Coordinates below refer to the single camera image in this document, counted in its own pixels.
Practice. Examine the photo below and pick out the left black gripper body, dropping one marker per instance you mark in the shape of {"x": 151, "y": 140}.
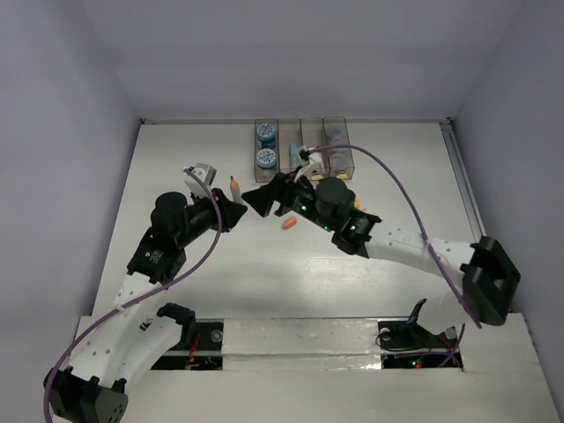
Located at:
{"x": 203, "y": 216}

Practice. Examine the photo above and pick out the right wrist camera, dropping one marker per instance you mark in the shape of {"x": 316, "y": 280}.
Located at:
{"x": 311, "y": 162}

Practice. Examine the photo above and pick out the clear highlighter orange tip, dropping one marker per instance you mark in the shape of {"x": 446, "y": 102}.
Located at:
{"x": 235, "y": 190}

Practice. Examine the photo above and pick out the blue slime jar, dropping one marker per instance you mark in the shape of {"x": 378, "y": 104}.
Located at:
{"x": 266, "y": 135}
{"x": 266, "y": 159}

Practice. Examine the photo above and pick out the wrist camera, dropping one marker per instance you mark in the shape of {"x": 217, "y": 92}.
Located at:
{"x": 311, "y": 162}
{"x": 197, "y": 176}

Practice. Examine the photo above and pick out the clear jar of rubber bands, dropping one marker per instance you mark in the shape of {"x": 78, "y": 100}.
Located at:
{"x": 334, "y": 131}

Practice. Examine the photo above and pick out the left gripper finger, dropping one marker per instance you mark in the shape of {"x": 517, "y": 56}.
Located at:
{"x": 222, "y": 199}
{"x": 231, "y": 214}

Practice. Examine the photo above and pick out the clear drawer bin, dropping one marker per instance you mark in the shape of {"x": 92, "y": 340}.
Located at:
{"x": 313, "y": 135}
{"x": 289, "y": 131}
{"x": 348, "y": 173}
{"x": 263, "y": 176}

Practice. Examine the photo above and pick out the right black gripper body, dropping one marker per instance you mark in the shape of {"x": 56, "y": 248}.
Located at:
{"x": 299, "y": 196}

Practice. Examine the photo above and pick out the orange highlighter cap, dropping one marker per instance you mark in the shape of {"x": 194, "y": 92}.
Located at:
{"x": 289, "y": 223}

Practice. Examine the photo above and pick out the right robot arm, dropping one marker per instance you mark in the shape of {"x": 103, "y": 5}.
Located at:
{"x": 481, "y": 278}

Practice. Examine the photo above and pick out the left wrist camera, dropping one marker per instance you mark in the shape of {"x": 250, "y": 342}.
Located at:
{"x": 197, "y": 176}

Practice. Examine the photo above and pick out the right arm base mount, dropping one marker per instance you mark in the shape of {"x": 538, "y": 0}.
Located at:
{"x": 406, "y": 345}

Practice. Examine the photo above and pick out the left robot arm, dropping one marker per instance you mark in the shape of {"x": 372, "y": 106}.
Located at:
{"x": 94, "y": 378}

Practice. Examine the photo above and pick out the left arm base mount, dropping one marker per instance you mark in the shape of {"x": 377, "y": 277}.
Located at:
{"x": 202, "y": 353}

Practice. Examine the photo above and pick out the blue highlighter pen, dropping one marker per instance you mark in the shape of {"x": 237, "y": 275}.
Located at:
{"x": 294, "y": 158}

